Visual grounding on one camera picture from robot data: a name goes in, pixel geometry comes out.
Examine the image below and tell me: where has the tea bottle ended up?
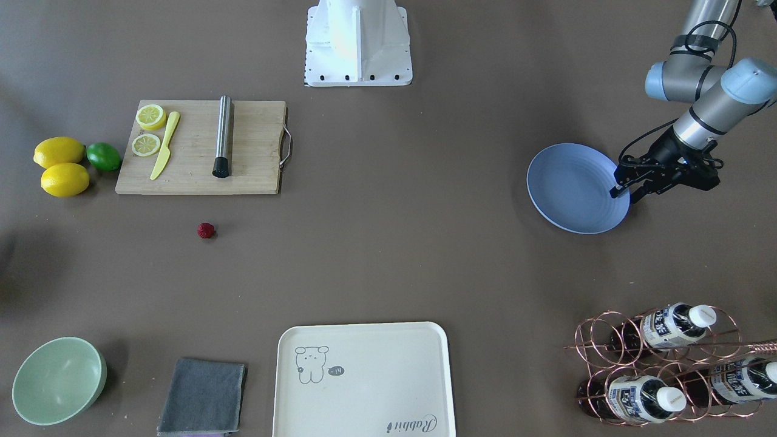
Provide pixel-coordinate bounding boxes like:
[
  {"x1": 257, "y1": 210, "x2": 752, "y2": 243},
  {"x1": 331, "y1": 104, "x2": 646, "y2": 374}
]
[
  {"x1": 671, "y1": 356, "x2": 776, "y2": 407},
  {"x1": 575, "y1": 376, "x2": 687, "y2": 425},
  {"x1": 606, "y1": 302, "x2": 717, "y2": 359}
]

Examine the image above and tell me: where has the copper wire bottle rack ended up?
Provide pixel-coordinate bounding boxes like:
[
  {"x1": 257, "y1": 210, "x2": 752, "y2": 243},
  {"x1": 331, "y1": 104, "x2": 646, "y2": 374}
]
[{"x1": 573, "y1": 305, "x2": 775, "y2": 426}]

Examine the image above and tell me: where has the wooden cutting board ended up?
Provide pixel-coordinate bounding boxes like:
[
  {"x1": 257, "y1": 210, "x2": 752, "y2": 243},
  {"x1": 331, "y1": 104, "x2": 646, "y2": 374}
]
[{"x1": 115, "y1": 100, "x2": 289, "y2": 195}]

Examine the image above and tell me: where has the lemon slice lower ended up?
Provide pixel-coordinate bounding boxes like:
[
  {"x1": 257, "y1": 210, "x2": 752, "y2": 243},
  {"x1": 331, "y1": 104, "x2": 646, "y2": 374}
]
[{"x1": 131, "y1": 133, "x2": 161, "y2": 157}]

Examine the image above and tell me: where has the steel muddler black tip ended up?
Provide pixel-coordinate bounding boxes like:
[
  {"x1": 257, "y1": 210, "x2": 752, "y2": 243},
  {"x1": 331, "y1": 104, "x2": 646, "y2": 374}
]
[{"x1": 212, "y1": 95, "x2": 234, "y2": 178}]

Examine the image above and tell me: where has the tea bottle bottom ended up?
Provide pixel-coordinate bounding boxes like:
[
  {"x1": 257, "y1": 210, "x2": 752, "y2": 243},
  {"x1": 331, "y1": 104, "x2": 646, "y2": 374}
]
[
  {"x1": 575, "y1": 376, "x2": 687, "y2": 425},
  {"x1": 671, "y1": 356, "x2": 776, "y2": 407}
]

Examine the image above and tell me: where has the tea bottle top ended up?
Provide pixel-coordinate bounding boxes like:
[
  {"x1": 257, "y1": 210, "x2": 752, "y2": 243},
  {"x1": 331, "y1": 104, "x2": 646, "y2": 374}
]
[{"x1": 606, "y1": 302, "x2": 717, "y2": 359}]

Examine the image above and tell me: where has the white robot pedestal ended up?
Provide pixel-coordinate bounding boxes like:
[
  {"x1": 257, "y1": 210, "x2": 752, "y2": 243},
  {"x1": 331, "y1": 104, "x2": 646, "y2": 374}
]
[{"x1": 304, "y1": 1, "x2": 413, "y2": 87}]

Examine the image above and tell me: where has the cream rabbit tray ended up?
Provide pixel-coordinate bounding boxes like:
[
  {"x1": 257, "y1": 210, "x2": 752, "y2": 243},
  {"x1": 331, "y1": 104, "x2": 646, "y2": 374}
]
[{"x1": 273, "y1": 321, "x2": 457, "y2": 436}]

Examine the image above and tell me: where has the whole lemon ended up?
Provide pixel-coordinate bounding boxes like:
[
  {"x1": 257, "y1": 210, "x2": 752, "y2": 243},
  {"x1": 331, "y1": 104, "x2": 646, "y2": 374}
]
[
  {"x1": 41, "y1": 163, "x2": 90, "y2": 197},
  {"x1": 33, "y1": 137, "x2": 85, "y2": 169}
]

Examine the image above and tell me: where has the whole lemon lower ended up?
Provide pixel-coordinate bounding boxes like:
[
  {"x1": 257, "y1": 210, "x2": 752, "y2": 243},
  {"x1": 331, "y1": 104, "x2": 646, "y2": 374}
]
[{"x1": 41, "y1": 163, "x2": 90, "y2": 197}]

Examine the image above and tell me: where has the green lime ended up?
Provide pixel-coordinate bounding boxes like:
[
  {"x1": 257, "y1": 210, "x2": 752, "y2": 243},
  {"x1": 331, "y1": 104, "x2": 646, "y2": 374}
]
[{"x1": 86, "y1": 142, "x2": 122, "y2": 172}]

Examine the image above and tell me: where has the grey folded cloth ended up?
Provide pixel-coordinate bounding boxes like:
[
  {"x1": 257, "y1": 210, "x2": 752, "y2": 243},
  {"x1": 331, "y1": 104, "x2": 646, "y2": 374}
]
[{"x1": 157, "y1": 359, "x2": 246, "y2": 436}]

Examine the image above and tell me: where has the whole lemon upper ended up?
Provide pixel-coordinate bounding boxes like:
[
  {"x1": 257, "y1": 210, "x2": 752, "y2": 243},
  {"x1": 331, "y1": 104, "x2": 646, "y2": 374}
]
[{"x1": 33, "y1": 137, "x2": 85, "y2": 169}]

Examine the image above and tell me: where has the red strawberry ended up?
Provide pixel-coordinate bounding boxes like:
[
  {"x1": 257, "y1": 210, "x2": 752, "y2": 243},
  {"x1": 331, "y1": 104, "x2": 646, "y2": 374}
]
[{"x1": 196, "y1": 222, "x2": 215, "y2": 240}]

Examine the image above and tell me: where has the light green bowl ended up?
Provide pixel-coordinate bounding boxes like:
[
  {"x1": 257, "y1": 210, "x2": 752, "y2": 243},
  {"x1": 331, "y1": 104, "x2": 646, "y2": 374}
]
[{"x1": 12, "y1": 337, "x2": 107, "y2": 426}]

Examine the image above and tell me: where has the blue round plate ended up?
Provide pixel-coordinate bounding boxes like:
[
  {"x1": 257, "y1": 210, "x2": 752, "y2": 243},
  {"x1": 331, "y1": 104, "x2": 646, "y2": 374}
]
[{"x1": 526, "y1": 143, "x2": 630, "y2": 235}]

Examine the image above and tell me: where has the lemon slice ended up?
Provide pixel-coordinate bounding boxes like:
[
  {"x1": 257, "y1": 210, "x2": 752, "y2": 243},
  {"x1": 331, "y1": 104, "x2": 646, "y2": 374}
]
[
  {"x1": 131, "y1": 133, "x2": 161, "y2": 157},
  {"x1": 134, "y1": 103, "x2": 167, "y2": 130}
]

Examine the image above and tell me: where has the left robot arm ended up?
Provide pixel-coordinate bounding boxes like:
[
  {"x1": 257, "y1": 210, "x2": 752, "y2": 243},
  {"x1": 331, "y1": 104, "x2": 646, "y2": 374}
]
[{"x1": 610, "y1": 1, "x2": 776, "y2": 203}]

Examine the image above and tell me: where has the lemon slice upper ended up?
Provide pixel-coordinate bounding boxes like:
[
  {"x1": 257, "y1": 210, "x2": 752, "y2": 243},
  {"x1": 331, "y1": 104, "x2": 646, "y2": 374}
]
[{"x1": 134, "y1": 103, "x2": 167, "y2": 130}]

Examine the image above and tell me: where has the yellow plastic knife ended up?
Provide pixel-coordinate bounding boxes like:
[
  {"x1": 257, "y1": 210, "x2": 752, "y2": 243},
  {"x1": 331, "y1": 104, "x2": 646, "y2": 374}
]
[{"x1": 149, "y1": 111, "x2": 180, "y2": 180}]

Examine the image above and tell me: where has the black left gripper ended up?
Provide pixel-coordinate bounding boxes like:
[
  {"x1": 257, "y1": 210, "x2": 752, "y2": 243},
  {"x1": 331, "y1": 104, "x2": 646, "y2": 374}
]
[{"x1": 609, "y1": 126, "x2": 721, "y2": 205}]

